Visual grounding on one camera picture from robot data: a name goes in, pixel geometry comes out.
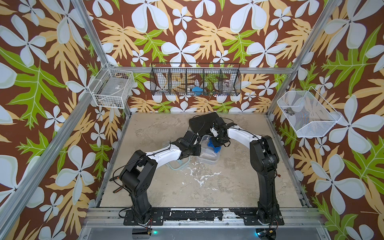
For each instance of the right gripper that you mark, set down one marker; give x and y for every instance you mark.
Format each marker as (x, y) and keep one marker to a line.
(216, 144)

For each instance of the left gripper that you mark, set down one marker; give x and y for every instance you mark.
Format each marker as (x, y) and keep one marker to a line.
(198, 147)

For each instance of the teal-rimmed lunch box lid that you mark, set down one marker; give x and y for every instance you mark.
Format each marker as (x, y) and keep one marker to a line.
(178, 164)

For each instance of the blue microfiber cloth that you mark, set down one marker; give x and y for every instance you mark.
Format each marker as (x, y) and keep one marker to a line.
(213, 143)

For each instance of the clear lunch box container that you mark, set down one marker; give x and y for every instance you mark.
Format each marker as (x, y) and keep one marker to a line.
(209, 154)

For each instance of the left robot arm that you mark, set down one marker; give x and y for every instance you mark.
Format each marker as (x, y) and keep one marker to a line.
(136, 176)

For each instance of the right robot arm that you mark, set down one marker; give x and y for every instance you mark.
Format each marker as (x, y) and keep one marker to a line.
(263, 159)

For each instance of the black plastic tool case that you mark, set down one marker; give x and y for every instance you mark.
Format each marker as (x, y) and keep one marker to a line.
(207, 124)

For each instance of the blue item in basket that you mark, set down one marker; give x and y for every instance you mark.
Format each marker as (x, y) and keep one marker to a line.
(197, 91)

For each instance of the white mesh basket right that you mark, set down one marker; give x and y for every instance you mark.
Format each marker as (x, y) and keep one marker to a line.
(314, 116)

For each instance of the black wire wall basket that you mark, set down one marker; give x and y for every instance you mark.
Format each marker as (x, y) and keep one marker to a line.
(216, 79)

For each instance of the orange handled pliers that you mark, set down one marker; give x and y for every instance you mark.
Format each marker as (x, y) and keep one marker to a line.
(115, 180)

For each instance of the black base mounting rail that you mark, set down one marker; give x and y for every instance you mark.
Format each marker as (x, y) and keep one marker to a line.
(158, 216)

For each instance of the white wire basket left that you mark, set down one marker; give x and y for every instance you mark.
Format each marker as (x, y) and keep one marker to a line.
(111, 87)

